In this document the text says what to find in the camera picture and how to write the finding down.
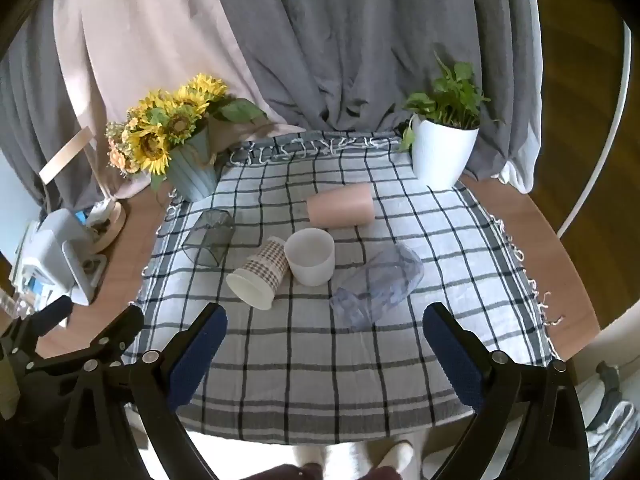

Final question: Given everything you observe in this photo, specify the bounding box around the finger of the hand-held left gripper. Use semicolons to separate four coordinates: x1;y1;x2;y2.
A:
90;304;145;361
10;295;74;346

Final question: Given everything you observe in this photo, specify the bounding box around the round wooden stand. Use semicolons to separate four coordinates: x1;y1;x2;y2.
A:
82;197;127;253

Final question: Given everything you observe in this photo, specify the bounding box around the person's right leg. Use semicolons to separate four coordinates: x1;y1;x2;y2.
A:
370;441;415;480

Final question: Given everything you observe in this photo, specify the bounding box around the wooden slat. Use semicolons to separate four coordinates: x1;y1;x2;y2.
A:
39;126;95;184

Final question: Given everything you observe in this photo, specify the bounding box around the grey and white bag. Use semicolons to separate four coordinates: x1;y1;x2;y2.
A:
575;360;640;466

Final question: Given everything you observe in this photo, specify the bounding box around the green leafy plant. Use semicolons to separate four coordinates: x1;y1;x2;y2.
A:
399;52;502;153

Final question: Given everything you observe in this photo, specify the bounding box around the clear bluish plastic cup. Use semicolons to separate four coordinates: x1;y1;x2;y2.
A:
330;245;425;332

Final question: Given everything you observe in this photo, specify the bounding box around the pink curtain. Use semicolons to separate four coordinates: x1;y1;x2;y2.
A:
52;0;301;201

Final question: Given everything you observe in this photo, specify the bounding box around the pink cup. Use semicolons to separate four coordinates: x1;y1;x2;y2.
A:
306;183;375;229

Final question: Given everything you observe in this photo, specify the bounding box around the white plant pot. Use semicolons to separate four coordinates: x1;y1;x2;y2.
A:
411;114;480;187

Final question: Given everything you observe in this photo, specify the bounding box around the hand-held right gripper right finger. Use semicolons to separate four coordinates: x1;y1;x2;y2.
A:
423;302;590;480

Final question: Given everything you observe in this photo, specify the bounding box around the grey checked tablecloth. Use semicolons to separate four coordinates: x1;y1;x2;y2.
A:
129;130;566;446

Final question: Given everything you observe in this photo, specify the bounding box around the white desktop device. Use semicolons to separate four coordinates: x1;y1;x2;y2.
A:
10;208;108;306

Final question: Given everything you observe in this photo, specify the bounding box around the white cup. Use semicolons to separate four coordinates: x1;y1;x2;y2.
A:
285;228;336;287

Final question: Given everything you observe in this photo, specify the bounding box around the sunflower bouquet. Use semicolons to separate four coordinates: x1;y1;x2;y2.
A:
122;74;270;177

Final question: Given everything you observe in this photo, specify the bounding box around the grey curtain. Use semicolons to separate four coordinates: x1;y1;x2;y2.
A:
205;0;543;196
0;0;113;211

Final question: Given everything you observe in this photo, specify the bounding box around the peach flower bunch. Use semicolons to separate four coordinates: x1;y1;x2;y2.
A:
105;119;146;177

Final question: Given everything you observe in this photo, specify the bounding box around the grey transparent glass cup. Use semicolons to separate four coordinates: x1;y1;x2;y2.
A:
181;210;236;267

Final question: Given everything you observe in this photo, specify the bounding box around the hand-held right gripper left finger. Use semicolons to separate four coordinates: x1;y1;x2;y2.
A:
55;304;229;480

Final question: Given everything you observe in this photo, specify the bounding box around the brown checked paper cup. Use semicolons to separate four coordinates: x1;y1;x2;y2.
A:
226;238;289;310

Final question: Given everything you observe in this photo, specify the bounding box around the white curved tube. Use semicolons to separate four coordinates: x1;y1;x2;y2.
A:
556;22;632;238

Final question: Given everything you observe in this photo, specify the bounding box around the grey-blue ribbed flowerpot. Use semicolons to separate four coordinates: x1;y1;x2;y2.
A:
167;127;219;201

